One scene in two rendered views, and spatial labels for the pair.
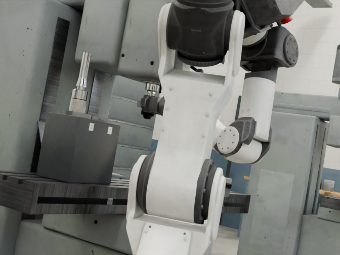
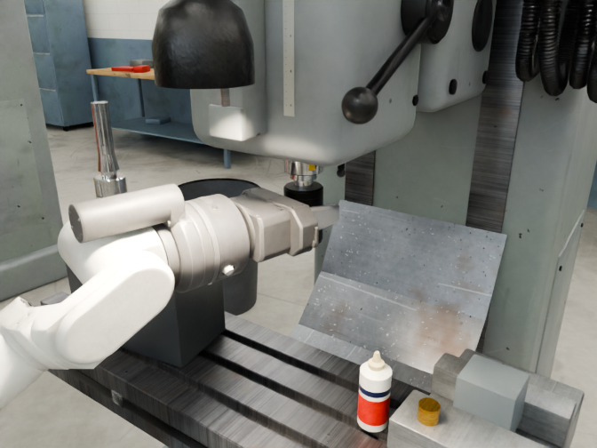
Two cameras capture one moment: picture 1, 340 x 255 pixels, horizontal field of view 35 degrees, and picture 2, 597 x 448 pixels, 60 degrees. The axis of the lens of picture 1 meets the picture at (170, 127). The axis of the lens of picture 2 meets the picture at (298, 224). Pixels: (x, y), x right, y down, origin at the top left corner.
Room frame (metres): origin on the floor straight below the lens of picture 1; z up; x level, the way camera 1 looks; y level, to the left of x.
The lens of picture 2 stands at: (1.89, -0.50, 1.44)
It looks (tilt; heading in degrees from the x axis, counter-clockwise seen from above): 21 degrees down; 90
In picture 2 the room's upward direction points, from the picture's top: straight up
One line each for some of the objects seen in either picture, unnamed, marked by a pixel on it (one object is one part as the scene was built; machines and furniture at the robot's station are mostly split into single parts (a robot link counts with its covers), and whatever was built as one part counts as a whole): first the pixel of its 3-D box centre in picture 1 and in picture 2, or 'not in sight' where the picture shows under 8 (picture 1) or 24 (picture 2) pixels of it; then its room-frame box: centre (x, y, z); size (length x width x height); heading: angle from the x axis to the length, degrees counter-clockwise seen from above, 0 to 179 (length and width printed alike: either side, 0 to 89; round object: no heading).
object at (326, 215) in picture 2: not in sight; (321, 219); (1.92, 0.06, 1.23); 0.06 x 0.02 x 0.03; 40
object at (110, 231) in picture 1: (128, 223); not in sight; (1.90, 0.08, 0.81); 0.50 x 0.35 x 0.12; 55
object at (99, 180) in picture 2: (80, 91); (109, 179); (1.60, 0.28, 1.21); 0.05 x 0.05 x 0.01
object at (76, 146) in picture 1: (80, 147); (145, 278); (1.65, 0.26, 1.05); 0.22 x 0.12 x 0.20; 153
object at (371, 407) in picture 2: not in sight; (374, 388); (1.99, 0.04, 1.01); 0.04 x 0.04 x 0.11
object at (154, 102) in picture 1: (165, 107); (240, 232); (1.83, 0.03, 1.23); 0.13 x 0.12 x 0.10; 130
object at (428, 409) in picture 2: not in sight; (428, 412); (2.03, -0.08, 1.07); 0.02 x 0.02 x 0.02
